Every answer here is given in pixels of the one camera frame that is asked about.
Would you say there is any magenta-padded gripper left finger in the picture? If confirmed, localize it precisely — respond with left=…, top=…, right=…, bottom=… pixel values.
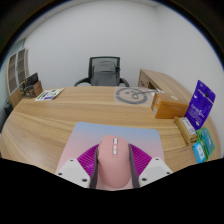
left=55, top=143, right=100, bottom=190

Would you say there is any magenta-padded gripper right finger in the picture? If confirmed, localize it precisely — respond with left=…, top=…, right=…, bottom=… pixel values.
left=127, top=143, right=173, bottom=189

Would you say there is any pink computer mouse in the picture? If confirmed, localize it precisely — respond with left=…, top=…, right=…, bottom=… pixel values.
left=95, top=134, right=133, bottom=190

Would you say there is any pink and blue mouse pad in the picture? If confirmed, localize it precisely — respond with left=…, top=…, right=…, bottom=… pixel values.
left=54, top=121, right=166, bottom=191

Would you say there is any tan narrow box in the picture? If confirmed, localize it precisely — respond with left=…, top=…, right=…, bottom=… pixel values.
left=173, top=116, right=199, bottom=146

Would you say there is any blue packet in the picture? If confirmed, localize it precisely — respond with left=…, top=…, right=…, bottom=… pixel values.
left=191, top=141, right=208, bottom=165

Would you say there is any orange-brown cardboard box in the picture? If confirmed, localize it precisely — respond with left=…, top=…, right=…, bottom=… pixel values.
left=150, top=91, right=190, bottom=120

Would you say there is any white sheet with coloured stickers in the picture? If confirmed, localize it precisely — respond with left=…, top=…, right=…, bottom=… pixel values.
left=34, top=87, right=66, bottom=102

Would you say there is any purple packaging bag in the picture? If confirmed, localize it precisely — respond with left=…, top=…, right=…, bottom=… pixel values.
left=183, top=79, right=217, bottom=131

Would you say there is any wooden side desk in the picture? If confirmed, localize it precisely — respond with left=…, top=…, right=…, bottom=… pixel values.
left=137, top=68, right=195, bottom=102

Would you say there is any grey backpack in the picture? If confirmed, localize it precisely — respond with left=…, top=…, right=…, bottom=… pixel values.
left=90, top=60, right=121, bottom=87

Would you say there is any black leather sofa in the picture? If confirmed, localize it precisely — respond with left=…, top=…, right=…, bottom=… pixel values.
left=0, top=101, right=15, bottom=135

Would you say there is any small dark brown carton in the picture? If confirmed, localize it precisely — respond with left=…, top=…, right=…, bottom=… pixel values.
left=18, top=81, right=28, bottom=98

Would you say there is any black tray box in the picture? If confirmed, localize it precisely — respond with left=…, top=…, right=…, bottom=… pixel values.
left=24, top=72, right=40, bottom=87

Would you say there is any black mesh office chair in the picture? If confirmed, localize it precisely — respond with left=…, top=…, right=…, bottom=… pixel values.
left=73, top=55, right=131, bottom=88

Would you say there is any wooden cabinet with glass doors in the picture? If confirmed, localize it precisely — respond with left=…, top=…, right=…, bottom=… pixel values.
left=5, top=47, right=30, bottom=110

